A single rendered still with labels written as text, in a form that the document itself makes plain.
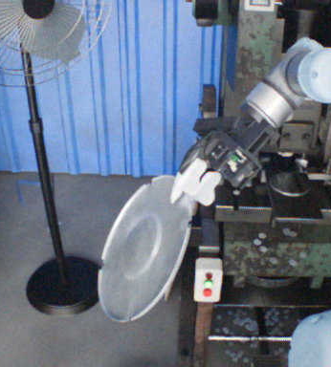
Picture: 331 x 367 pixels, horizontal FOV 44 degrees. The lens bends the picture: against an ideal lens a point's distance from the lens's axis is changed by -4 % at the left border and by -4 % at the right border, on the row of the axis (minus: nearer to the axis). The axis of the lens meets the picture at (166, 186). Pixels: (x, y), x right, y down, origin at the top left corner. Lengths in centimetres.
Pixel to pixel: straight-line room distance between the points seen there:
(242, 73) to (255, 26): 13
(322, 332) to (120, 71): 214
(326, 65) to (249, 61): 56
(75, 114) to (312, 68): 216
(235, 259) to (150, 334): 65
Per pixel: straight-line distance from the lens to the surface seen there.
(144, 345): 180
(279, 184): 130
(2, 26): 132
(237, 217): 134
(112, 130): 264
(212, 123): 76
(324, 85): 60
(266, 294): 160
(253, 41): 112
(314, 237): 135
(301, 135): 126
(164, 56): 242
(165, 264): 71
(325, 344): 51
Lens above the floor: 147
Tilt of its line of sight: 33 degrees down
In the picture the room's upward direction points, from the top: straight up
